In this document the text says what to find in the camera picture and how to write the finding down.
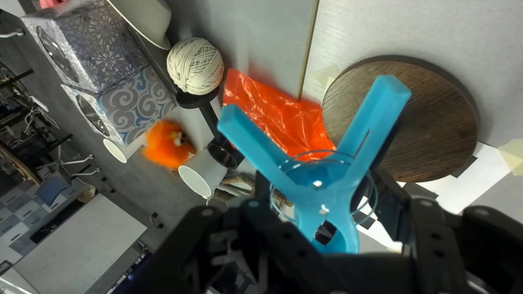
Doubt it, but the red fabric piece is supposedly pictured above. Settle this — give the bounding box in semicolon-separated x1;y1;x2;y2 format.
36;0;78;12

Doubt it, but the white mug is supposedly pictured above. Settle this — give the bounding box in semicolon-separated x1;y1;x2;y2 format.
177;147;229;201

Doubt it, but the yellow sticky note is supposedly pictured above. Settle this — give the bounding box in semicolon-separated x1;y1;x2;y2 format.
497;137;523;177

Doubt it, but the checkerboard paper sheet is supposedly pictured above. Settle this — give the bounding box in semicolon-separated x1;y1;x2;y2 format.
353;141;523;258

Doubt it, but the grey speckled tissue box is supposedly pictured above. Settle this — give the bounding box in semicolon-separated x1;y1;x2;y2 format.
21;2;149;97

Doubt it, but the blue plastic peg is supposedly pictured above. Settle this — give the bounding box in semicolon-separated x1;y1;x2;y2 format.
216;74;414;258

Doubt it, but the round wooden disc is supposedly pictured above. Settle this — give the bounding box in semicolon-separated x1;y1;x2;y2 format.
320;54;482;185

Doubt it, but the orange plastic bag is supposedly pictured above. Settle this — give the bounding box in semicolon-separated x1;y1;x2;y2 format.
219;67;338;162

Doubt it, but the ball of white string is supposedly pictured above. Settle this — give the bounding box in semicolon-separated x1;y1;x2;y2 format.
165;36;226;97

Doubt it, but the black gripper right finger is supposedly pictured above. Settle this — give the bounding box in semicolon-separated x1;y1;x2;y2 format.
373;168;415;250

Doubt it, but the small white cup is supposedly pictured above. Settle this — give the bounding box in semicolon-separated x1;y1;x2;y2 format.
101;137;131;165

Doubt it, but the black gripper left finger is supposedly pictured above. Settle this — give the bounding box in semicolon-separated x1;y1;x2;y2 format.
239;185;314;258

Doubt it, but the orange fluffy toy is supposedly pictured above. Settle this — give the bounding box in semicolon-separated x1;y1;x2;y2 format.
142;118;198;172

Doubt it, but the black bar handle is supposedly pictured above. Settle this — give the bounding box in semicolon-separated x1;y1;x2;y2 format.
175;88;248;170

